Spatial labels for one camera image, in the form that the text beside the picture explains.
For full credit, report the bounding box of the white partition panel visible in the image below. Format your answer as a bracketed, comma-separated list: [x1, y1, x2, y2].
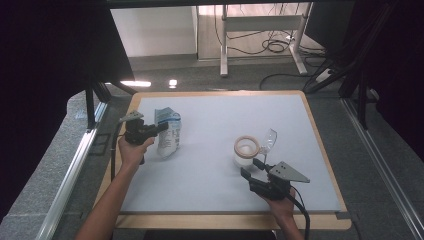
[109, 6, 198, 58]

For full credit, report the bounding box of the aluminium floor rail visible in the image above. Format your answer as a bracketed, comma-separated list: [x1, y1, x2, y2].
[341, 98, 424, 240]
[34, 101, 108, 240]

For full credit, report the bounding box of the clear glass measuring cup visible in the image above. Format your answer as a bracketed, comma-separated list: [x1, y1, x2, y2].
[233, 128, 278, 168]

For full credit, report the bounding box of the dark curtain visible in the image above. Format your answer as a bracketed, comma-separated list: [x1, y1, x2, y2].
[353, 0, 424, 164]
[0, 0, 135, 221]

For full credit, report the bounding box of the white power strip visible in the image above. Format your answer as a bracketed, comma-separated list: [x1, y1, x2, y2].
[314, 68, 334, 84]

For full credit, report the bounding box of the black metal stand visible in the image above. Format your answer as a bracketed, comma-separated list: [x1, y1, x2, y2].
[84, 79, 138, 131]
[301, 0, 371, 131]

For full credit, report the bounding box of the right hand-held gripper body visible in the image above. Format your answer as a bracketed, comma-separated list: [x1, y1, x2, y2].
[249, 161, 311, 201]

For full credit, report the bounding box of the pale blue table mat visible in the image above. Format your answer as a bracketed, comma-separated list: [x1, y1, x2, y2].
[104, 94, 343, 214]

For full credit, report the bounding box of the person's right hand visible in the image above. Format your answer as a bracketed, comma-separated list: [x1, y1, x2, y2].
[263, 188, 297, 219]

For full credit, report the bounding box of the person's left hand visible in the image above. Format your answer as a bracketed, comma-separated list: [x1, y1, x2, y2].
[118, 136, 156, 171]

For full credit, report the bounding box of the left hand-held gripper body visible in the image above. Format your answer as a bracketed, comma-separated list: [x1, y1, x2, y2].
[119, 110, 158, 146]

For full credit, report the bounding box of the black floor cable bundle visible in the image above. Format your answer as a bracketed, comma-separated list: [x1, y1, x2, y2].
[213, 3, 326, 68]

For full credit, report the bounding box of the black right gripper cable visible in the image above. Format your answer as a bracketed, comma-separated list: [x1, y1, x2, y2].
[286, 186, 312, 240]

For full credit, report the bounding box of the white desk frame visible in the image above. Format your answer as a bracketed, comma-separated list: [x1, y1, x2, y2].
[219, 3, 313, 78]

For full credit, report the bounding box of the dark floor hatch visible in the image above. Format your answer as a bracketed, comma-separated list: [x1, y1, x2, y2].
[88, 133, 112, 156]

